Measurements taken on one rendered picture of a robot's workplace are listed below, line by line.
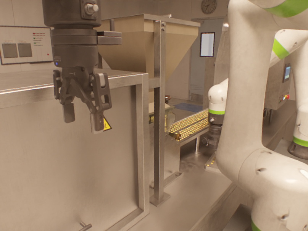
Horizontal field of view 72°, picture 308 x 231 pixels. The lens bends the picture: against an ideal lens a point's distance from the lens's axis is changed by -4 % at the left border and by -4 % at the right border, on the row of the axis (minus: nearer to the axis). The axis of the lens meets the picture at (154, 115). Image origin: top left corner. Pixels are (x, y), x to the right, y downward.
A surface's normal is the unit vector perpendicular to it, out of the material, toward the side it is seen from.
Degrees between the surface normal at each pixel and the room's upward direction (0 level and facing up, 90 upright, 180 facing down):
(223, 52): 71
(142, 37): 118
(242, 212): 0
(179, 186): 0
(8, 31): 90
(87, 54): 90
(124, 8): 90
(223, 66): 90
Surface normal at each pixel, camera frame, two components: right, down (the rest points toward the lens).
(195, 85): -0.66, 0.22
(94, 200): 0.75, 0.19
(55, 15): -0.22, 0.29
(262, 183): -0.94, 0.06
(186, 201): 0.00, -0.96
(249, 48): -0.43, 0.34
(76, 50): 0.34, 0.28
